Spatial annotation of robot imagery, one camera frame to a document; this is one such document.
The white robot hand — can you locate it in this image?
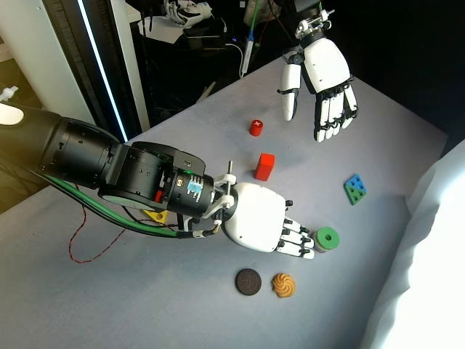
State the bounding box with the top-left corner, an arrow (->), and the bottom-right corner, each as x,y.
222,181 -> 316,260
277,36 -> 360,143

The red block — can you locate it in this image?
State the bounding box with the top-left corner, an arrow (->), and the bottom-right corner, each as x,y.
254,152 -> 276,182

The yellow triangle block with holes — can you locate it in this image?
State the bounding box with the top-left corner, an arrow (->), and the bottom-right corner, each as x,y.
142,209 -> 170,228

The green triangle block with holes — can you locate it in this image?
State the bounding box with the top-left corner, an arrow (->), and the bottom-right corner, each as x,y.
344,185 -> 368,206

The blue triangle with holes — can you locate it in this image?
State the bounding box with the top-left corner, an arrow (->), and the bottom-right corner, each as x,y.
343,174 -> 366,193

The spare white robot hand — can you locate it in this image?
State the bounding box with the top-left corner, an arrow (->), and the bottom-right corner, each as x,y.
163,0 -> 214,28

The dark chocolate sandwich cookie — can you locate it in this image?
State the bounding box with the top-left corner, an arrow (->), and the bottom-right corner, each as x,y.
235,268 -> 263,297

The orange swirl cookie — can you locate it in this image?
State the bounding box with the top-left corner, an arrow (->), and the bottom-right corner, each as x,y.
271,272 -> 297,299

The white adapter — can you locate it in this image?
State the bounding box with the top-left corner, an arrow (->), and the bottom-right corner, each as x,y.
241,35 -> 255,78

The black case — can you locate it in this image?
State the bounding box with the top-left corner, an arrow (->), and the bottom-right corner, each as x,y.
182,17 -> 229,51

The grey tablecloth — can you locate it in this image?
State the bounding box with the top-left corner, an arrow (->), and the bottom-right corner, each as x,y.
0,47 -> 450,349

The white curtain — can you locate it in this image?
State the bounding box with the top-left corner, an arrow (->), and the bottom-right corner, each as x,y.
360,137 -> 465,349

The white lift column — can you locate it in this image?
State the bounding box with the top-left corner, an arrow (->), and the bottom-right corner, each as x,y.
0,0 -> 150,141

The green ring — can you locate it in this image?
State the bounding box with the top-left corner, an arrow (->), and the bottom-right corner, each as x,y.
314,225 -> 341,252

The green network cable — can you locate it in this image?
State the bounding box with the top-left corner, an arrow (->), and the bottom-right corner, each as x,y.
248,0 -> 262,38

